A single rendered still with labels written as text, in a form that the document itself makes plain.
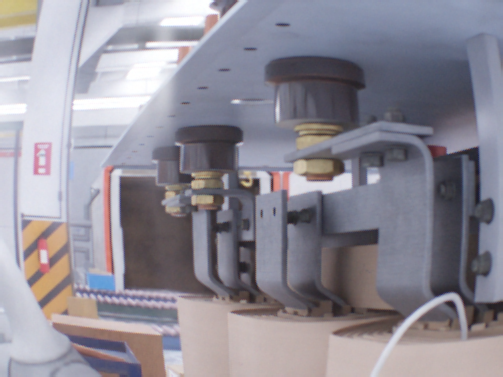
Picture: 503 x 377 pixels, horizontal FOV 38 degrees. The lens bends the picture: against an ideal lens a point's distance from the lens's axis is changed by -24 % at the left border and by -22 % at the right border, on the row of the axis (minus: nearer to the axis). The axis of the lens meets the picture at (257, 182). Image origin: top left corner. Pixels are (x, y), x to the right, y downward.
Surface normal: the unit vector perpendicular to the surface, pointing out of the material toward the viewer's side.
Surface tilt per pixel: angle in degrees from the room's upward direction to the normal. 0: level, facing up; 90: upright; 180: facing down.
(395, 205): 90
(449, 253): 90
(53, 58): 90
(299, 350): 90
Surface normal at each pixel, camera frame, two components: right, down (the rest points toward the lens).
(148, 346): 0.26, -0.07
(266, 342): -0.82, -0.04
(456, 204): -0.97, -0.02
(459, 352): -0.55, -0.07
